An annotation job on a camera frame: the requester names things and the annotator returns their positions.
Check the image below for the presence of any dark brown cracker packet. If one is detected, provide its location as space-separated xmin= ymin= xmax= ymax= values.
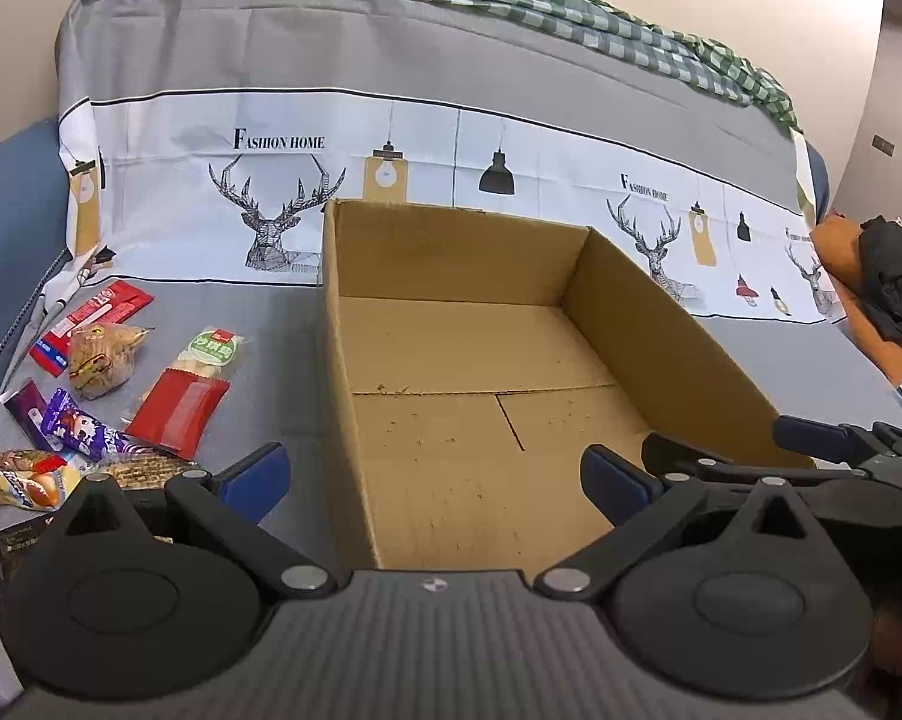
xmin=0 ymin=455 xmax=190 ymax=585

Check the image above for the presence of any plain red snack packet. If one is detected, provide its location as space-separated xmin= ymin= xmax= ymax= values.
xmin=127 ymin=369 xmax=229 ymax=461

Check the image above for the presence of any yellow cartoon bread packet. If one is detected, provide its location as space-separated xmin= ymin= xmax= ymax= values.
xmin=0 ymin=465 xmax=81 ymax=512

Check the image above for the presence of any orange red peanut bar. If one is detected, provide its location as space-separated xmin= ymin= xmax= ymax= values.
xmin=0 ymin=450 xmax=67 ymax=475

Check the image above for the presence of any black jacket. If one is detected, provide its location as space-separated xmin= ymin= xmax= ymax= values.
xmin=858 ymin=216 xmax=902 ymax=343

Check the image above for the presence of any purple cartoon snack bar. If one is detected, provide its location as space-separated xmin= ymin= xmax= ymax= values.
xmin=41 ymin=388 xmax=138 ymax=463

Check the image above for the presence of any orange cushion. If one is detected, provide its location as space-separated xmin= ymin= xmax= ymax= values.
xmin=810 ymin=213 xmax=902 ymax=385

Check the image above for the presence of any purple and white flat packet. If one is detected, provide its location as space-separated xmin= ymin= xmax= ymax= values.
xmin=0 ymin=379 xmax=55 ymax=452

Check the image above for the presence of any clear bag of biscuits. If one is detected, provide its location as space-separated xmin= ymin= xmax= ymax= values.
xmin=67 ymin=323 xmax=149 ymax=400

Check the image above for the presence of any red and blue snack packet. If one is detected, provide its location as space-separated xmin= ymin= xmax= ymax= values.
xmin=29 ymin=280 xmax=153 ymax=377

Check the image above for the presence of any green label nougat packet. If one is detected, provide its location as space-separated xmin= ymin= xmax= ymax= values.
xmin=169 ymin=327 xmax=245 ymax=380

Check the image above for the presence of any open cardboard box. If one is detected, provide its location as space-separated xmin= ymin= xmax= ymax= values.
xmin=320 ymin=202 xmax=794 ymax=575

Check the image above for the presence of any blue sofa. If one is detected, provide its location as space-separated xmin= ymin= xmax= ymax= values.
xmin=0 ymin=119 xmax=68 ymax=383

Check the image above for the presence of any grey deer print sofa cover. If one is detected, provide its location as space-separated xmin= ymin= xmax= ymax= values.
xmin=0 ymin=0 xmax=902 ymax=717

